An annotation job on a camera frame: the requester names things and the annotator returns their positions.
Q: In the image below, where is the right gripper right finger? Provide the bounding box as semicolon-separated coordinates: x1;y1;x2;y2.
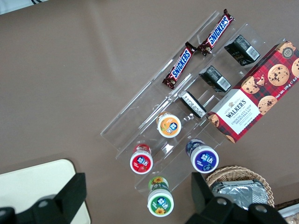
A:
185;172;289;224

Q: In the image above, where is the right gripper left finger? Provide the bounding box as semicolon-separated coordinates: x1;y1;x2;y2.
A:
0;172;87;224

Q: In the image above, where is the aluminium foil tray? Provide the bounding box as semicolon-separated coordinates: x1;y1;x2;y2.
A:
211;179;268;208

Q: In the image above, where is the beige plastic tray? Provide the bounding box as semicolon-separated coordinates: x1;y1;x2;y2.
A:
0;159;91;224

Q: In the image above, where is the oval light wicker basket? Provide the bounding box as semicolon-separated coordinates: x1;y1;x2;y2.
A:
205;165;275;209

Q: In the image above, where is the green lid gum bottle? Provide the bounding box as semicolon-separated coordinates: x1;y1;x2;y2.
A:
147;176;175;217

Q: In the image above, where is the blue lid gum bottle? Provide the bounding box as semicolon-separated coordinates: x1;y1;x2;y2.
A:
185;139;220;173

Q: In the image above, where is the red lid gum bottle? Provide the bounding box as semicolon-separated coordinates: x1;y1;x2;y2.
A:
129;143;154;175

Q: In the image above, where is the orange lid gum bottle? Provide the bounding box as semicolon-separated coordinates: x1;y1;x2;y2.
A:
157;112;182;138

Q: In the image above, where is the white plastic bin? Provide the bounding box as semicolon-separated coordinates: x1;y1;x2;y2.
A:
277;205;299;224

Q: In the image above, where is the small black box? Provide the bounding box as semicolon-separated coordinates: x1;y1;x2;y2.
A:
224;34;261;66
178;91;207;119
198;65;232;93

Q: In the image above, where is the clear acrylic stepped stand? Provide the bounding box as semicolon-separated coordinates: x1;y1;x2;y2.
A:
100;10;292;193

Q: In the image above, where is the red tartan cookie box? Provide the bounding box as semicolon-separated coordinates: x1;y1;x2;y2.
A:
206;41;299;143

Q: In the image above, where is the Snickers chocolate bar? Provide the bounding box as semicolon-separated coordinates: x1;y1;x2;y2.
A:
163;42;197;90
197;8;235;56

